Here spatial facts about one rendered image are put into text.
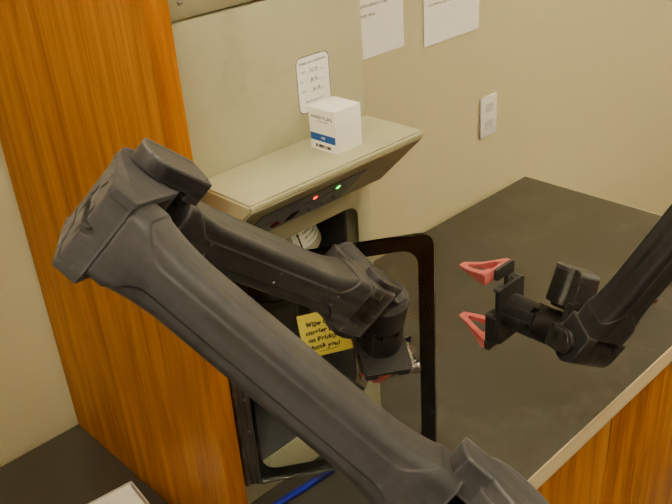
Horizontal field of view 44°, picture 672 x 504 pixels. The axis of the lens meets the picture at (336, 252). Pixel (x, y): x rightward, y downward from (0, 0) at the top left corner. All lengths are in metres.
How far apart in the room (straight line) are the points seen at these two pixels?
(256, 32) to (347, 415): 0.62
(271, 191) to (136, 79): 0.21
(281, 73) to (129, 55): 0.26
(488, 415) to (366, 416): 0.95
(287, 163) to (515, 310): 0.44
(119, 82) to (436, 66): 1.21
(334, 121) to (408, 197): 1.02
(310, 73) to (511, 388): 0.74
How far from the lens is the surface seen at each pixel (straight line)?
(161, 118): 0.93
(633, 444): 1.89
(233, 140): 1.10
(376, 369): 1.10
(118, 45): 0.96
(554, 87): 2.55
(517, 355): 1.69
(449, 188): 2.23
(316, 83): 1.18
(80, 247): 0.61
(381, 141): 1.16
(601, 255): 2.06
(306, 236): 1.28
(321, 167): 1.08
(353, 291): 0.91
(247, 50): 1.09
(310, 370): 0.60
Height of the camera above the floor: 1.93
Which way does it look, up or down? 29 degrees down
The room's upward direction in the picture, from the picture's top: 4 degrees counter-clockwise
